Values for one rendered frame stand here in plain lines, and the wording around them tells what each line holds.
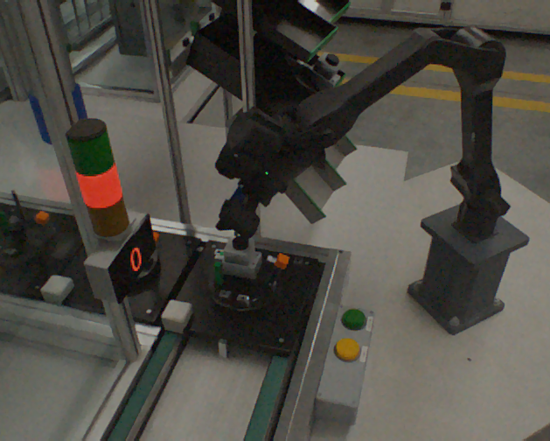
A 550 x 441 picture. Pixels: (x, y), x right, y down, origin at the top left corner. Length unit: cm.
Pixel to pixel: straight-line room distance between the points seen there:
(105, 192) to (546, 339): 90
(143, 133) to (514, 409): 129
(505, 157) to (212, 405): 273
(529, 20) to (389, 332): 412
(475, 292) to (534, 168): 230
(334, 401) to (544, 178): 256
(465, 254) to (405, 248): 31
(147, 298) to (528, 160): 271
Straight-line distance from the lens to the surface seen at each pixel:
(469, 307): 117
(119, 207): 76
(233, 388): 100
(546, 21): 508
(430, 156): 332
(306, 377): 97
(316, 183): 125
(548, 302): 132
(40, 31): 67
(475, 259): 105
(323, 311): 106
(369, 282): 125
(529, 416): 112
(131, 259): 81
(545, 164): 346
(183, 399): 100
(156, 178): 159
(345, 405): 94
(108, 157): 72
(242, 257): 98
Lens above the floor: 175
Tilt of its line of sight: 40 degrees down
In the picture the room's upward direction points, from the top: 2 degrees counter-clockwise
